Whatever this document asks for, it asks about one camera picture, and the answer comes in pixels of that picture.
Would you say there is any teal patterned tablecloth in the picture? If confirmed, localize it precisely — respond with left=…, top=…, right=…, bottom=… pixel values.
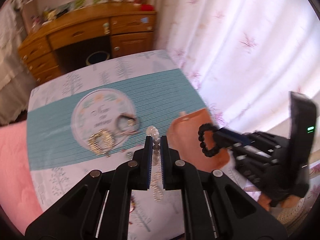
left=26, top=49, right=258, bottom=240

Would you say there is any white pearl bracelet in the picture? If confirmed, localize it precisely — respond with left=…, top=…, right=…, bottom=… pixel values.
left=146, top=125, right=161, bottom=166

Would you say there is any white lace bed skirt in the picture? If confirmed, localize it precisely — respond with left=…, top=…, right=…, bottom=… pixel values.
left=1, top=0, right=36, bottom=125

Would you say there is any black bead bracelet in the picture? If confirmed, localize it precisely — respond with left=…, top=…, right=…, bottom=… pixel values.
left=197, top=122, right=222, bottom=158

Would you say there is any wooden desk with drawers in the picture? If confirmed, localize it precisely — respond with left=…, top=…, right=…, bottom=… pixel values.
left=18, top=2, right=157, bottom=85

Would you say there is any gold leaf hair comb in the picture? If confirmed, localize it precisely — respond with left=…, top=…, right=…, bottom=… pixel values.
left=88, top=129, right=116, bottom=155

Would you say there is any pink smart watch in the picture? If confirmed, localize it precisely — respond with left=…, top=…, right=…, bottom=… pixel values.
left=116, top=113, right=140, bottom=135

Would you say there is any pink blanket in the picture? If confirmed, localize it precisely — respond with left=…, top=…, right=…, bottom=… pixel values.
left=0, top=121, right=43, bottom=233

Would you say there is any peach jewelry box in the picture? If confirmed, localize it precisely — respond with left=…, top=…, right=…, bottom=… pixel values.
left=167, top=108, right=231, bottom=173

